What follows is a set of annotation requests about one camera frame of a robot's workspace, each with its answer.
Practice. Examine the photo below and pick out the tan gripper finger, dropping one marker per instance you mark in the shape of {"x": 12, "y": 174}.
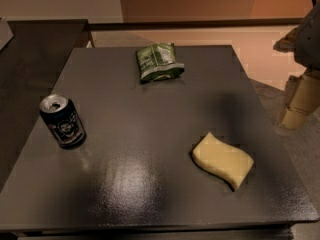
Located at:
{"x": 287, "y": 43}
{"x": 301, "y": 99}

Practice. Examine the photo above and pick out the dark blue soda can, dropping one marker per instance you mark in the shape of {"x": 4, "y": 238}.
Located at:
{"x": 60, "y": 115}

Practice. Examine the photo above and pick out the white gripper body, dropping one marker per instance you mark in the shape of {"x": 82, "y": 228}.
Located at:
{"x": 310, "y": 41}

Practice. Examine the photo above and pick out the green jalapeno chip bag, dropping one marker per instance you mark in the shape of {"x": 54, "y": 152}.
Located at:
{"x": 157, "y": 62}

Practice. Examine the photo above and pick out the yellow wavy sponge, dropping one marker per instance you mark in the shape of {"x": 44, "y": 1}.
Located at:
{"x": 227, "y": 162}

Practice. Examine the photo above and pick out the dark side table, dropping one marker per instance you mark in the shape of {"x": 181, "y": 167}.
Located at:
{"x": 30, "y": 64}

